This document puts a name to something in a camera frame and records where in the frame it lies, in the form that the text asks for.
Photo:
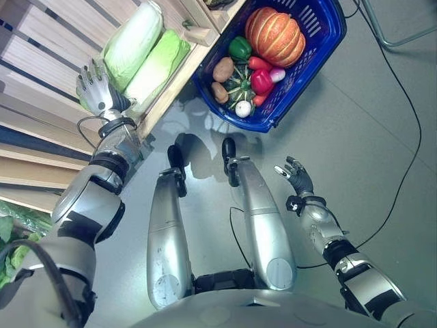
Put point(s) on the wooden display shelf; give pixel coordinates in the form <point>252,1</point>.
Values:
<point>102,68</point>

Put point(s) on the robot leg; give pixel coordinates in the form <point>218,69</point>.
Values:
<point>168,235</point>
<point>263,225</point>

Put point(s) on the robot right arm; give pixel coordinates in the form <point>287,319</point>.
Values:
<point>345,251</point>

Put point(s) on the leafy green vegetables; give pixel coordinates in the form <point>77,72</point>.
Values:
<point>15,239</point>

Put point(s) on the robot left leg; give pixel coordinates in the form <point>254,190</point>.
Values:
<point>168,235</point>

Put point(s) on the dark leafy vegetable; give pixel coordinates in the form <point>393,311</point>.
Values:
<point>218,3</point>

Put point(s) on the bright green napa cabbage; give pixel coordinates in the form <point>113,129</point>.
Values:
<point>155,70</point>

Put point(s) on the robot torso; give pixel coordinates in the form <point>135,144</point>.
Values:
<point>259,307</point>

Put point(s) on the white round onion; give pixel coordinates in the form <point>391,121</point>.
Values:
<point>242,109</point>

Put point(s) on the grey metal frame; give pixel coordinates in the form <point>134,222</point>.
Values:
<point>392,27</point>

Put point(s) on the dark green striped squash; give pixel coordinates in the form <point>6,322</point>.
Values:
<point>240,86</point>

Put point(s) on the large pale napa cabbage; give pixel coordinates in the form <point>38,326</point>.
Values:
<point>134,41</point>

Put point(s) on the green bell pepper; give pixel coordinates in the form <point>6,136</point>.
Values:
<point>239,48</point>

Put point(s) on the large orange pumpkin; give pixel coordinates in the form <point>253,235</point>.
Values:
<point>275,37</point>

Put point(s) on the robot right leg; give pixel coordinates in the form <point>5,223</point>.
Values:
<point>263,225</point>

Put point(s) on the pink and white radish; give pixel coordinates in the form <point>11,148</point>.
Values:
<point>277,74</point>

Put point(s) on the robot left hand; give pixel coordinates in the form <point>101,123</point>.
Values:
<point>96,89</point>

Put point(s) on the red bell pepper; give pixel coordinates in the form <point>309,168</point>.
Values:
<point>261,82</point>

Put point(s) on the orange carrot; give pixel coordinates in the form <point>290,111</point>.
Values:
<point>258,99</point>

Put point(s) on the large brown potato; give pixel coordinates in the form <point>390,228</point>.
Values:
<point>223,69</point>

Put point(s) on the small brown potato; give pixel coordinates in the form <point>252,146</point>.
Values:
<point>219,92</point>

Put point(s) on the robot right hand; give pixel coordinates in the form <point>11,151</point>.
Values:
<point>300,176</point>

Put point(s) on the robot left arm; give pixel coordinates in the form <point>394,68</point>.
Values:
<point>82,205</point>

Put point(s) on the blue plastic shopping basket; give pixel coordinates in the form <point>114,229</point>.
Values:
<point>273,65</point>

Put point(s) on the red chili pepper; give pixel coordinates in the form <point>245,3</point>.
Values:
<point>259,63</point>

